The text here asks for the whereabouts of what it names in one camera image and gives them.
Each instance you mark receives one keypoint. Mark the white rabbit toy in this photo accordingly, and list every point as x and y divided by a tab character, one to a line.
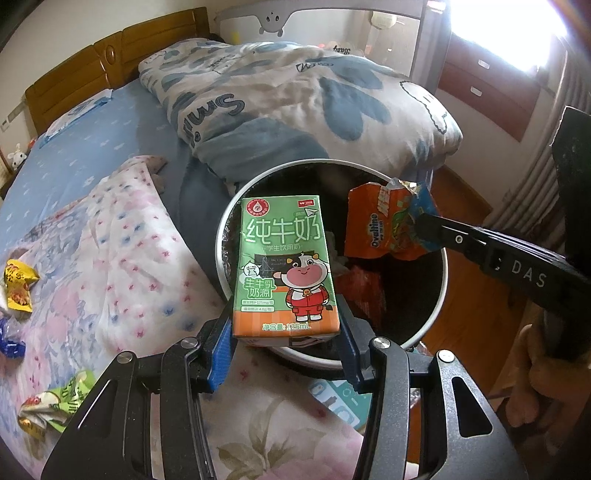
16	154

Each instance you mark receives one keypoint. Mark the person's right hand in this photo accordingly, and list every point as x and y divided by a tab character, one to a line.
540	387

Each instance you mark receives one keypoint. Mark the green spout pouch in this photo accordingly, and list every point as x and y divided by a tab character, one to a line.
60	397

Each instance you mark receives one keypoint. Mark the blue flowered bedsheet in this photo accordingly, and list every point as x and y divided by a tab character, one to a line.
92	138

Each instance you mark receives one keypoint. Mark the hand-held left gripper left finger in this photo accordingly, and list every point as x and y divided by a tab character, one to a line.
220	355

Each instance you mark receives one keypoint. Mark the black trash bin white rim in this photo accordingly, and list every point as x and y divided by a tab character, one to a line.
401	300

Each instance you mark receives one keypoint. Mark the red snack wrapper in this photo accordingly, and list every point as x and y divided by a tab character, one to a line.
364	290

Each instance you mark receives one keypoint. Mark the red-brown drawer cabinet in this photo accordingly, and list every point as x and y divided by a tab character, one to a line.
489	78

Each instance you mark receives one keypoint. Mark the pink floral blanket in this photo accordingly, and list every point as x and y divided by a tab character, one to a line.
138	277

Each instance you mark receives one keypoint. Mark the green milk carton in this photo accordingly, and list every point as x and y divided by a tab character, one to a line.
286	258

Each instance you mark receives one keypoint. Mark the grey dotted curtain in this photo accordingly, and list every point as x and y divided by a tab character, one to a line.
572	92

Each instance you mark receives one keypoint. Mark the wooden bed headboard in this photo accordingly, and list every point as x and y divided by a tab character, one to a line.
92	64

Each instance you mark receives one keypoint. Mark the heart-print quilt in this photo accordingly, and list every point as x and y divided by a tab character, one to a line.
300	101

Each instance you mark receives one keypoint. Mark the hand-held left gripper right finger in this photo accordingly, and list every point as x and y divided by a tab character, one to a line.
352	364

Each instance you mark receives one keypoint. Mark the blue patterned plastic bag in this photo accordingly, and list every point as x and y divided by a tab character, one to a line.
11	346

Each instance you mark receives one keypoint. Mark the yellow snack wrapper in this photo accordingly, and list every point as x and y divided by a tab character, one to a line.
18	281

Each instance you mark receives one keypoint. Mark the grey bed guard rail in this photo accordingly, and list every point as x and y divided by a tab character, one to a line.
323	18

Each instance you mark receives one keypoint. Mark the blue and white pillow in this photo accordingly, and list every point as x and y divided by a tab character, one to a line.
78	113

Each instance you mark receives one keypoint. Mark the orange drink sachet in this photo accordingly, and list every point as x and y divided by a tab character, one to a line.
374	221

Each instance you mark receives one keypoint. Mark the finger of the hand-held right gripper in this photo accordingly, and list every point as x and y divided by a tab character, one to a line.
452	240

